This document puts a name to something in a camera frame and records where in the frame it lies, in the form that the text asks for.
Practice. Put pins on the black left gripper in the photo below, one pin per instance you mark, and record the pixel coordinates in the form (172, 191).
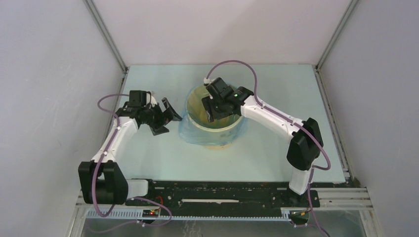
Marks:
(165, 118)

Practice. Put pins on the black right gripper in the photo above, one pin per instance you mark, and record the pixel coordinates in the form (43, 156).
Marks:
(208, 102)

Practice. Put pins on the blue plastic trash bag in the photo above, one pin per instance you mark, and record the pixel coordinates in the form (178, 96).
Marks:
(209, 130)

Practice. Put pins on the yellow capybara trash bin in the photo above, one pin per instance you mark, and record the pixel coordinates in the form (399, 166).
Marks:
(212, 134)

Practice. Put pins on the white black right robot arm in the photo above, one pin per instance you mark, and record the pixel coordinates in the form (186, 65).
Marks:
(304, 136)

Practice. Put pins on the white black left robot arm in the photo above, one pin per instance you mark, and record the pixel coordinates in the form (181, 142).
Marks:
(101, 179)

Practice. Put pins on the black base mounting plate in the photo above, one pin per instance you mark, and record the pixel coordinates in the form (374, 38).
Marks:
(229, 197)

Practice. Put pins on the small electronics board with LEDs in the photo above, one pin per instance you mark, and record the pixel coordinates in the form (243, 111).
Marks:
(148, 213)

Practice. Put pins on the white cable duct rail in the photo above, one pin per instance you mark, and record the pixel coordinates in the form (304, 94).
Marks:
(136, 214)

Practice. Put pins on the aluminium frame rail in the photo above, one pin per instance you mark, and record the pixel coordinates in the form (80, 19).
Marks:
(344, 199)

